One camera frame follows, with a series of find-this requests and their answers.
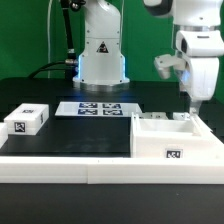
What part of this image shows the white U-shaped obstacle frame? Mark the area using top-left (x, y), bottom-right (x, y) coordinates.
top-left (0, 114), bottom-right (224, 185)

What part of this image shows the white cabinet top block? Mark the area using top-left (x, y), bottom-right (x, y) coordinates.
top-left (4, 103), bottom-right (49, 135)

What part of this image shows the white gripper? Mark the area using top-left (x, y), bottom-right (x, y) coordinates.
top-left (175, 30), bottom-right (224, 115)

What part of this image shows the white cabinet body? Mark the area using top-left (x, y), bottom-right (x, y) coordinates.
top-left (130, 114), bottom-right (224, 160)

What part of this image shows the black corrugated cable hose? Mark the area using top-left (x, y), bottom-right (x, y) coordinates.
top-left (27, 0), bottom-right (87, 81)

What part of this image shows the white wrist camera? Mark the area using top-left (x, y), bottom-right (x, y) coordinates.
top-left (154, 54), bottom-right (182, 79)

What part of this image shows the white thin cable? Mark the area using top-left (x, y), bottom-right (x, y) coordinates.
top-left (46, 0), bottom-right (54, 80)

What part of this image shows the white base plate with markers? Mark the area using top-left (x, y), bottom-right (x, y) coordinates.
top-left (55, 102), bottom-right (141, 117)

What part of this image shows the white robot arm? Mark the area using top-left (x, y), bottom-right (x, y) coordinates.
top-left (59, 0), bottom-right (224, 114)

